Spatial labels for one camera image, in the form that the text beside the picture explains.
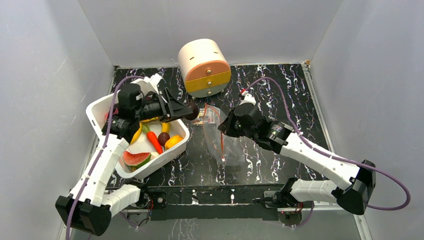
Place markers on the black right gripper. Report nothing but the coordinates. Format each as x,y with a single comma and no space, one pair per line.
233,122

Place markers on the dark brown round fruit toy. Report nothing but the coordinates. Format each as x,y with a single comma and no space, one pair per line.
194,111

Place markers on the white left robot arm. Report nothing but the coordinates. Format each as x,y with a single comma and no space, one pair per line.
118,121

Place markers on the pack of coloured markers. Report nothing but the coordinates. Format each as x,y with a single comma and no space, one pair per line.
207,116

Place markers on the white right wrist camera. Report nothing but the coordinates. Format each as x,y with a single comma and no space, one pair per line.
247,98

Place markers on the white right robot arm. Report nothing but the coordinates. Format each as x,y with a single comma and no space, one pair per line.
348,185

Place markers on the round pastel drawer cabinet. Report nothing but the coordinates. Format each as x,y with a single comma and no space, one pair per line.
203,67

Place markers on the watermelon slice toy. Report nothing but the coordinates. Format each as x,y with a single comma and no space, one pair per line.
136,160

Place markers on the white plastic food bin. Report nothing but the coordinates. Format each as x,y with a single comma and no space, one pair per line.
141,146

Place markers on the yellow bell pepper toy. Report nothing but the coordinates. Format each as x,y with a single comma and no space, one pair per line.
172,141

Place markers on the yellow banana toy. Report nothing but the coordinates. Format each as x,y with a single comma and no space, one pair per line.
165,127
137,133

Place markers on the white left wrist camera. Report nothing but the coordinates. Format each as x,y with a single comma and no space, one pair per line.
149,84

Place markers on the orange carrot toy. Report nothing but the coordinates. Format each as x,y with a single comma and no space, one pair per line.
152,138

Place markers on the black base frame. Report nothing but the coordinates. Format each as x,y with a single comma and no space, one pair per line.
240,201

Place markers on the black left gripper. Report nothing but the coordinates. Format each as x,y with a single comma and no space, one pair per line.
174,109

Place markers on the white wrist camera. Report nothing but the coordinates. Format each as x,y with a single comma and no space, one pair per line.
247,98
149,84

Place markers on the clear orange-zip bag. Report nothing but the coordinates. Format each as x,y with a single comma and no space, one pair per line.
226,150

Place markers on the dark red beet toy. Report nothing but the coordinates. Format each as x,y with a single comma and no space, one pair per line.
162,138

